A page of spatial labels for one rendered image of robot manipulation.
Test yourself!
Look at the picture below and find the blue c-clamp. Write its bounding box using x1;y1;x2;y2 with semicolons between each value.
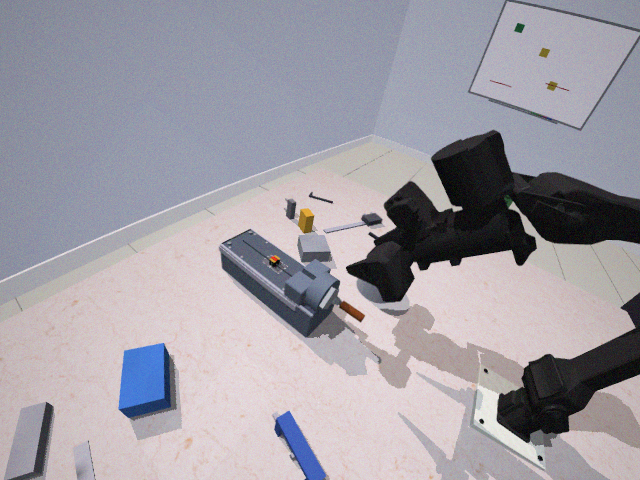
272;410;326;480

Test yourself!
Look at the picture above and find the yellow rectangular bar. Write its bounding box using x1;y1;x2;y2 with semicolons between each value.
298;208;314;233

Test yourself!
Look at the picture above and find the blue rectangular block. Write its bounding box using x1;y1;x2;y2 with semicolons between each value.
118;343;171;418

